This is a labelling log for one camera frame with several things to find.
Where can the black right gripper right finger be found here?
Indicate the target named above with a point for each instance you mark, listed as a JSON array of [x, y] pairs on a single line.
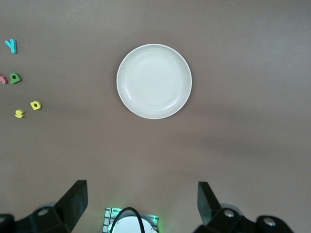
[[218, 221]]

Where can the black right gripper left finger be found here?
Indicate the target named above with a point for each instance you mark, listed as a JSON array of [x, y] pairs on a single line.
[[60, 218]]

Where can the yellow foam letter a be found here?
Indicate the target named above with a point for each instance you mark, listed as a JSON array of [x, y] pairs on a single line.
[[34, 106]]

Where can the teal foam letter y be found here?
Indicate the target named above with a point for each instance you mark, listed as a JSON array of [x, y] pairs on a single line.
[[12, 47]]

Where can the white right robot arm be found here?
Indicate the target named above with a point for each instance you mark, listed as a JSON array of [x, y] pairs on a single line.
[[128, 225]]

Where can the brown table cover sheet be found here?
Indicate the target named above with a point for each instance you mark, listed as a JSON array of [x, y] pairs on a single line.
[[218, 145]]

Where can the yellow foam letter s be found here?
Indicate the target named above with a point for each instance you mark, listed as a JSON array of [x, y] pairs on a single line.
[[19, 114]]

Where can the pink foam letter f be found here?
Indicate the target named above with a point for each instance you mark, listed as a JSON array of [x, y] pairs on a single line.
[[2, 79]]

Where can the beige plate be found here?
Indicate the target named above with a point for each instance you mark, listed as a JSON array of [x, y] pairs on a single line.
[[154, 81]]

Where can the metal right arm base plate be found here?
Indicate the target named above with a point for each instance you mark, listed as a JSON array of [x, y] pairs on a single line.
[[107, 218]]

